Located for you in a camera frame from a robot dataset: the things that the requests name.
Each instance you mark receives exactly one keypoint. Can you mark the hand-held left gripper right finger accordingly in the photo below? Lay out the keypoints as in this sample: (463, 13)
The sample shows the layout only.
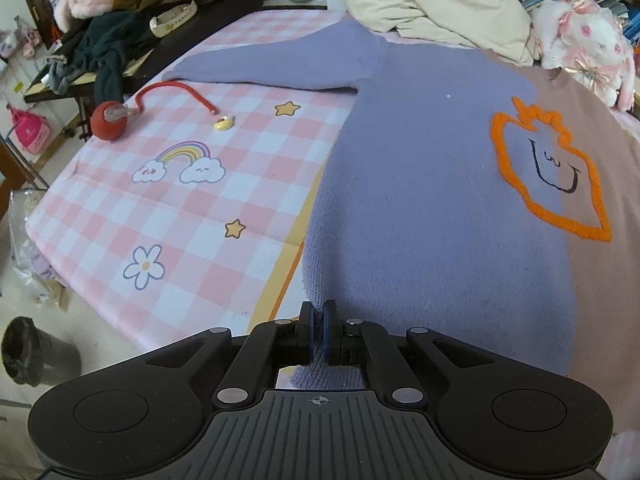
(328, 331)

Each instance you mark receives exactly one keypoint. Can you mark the white band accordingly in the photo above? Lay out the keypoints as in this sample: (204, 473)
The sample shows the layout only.
(170, 20)

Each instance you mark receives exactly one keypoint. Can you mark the dark green garment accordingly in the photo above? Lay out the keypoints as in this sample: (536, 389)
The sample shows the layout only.
(107, 45)

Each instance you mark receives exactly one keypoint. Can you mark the small yellow toy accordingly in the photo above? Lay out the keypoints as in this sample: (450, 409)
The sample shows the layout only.
(224, 122)

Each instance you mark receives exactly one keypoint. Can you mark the white plush bunny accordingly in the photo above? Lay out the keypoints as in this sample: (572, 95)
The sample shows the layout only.
(585, 35)

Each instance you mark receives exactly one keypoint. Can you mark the black side table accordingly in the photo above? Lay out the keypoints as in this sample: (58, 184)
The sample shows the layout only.
(225, 10)

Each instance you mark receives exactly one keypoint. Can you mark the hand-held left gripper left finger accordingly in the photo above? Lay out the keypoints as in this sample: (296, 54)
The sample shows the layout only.
(309, 331)

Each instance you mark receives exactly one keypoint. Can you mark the pink bag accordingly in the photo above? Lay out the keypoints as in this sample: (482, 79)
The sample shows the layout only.
(30, 132)

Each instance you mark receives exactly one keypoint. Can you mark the cream sweatshirt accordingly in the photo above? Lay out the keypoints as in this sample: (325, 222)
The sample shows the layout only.
(425, 5)

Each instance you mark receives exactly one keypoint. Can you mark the pink checkered printed sheet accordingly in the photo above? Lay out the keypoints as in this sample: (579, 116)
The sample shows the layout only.
(175, 220)

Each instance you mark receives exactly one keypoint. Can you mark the purple and pink sweater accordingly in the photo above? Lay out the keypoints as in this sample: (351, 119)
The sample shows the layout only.
(425, 185)

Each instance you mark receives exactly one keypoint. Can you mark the clear plastic bag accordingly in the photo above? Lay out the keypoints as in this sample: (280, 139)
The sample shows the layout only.
(25, 230)

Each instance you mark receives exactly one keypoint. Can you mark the black waste bin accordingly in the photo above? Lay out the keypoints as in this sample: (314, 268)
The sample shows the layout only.
(35, 352)

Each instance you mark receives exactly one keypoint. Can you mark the grey cloth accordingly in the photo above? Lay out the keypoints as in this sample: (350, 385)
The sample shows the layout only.
(60, 77)

